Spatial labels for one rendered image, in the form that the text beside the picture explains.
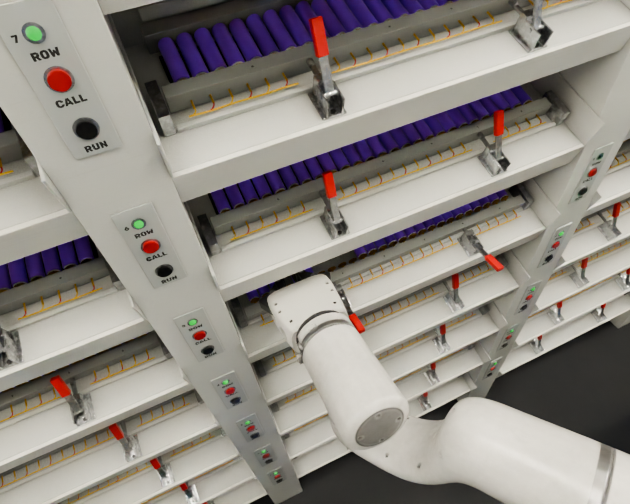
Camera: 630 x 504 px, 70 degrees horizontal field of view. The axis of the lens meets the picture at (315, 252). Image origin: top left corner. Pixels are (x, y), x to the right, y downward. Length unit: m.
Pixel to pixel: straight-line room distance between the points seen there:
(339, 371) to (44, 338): 0.36
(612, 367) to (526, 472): 1.51
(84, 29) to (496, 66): 0.43
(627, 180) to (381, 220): 0.61
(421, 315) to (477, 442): 0.54
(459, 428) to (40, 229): 0.44
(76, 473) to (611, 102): 1.07
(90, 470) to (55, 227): 0.59
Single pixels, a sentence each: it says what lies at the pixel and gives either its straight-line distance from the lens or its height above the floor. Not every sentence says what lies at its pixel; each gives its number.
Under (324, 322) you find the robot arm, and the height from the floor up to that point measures 1.07.
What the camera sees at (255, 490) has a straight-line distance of 1.47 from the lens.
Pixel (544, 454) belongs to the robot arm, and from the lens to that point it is 0.49.
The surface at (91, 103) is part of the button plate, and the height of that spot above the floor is 1.39.
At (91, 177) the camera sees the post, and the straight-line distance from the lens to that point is 0.45.
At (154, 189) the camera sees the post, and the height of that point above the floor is 1.29.
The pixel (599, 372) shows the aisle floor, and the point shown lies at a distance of 1.94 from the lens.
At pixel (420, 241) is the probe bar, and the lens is 0.82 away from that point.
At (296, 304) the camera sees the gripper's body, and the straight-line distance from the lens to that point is 0.65.
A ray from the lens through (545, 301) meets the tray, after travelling 1.33.
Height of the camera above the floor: 1.58
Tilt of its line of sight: 50 degrees down
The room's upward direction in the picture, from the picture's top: 7 degrees counter-clockwise
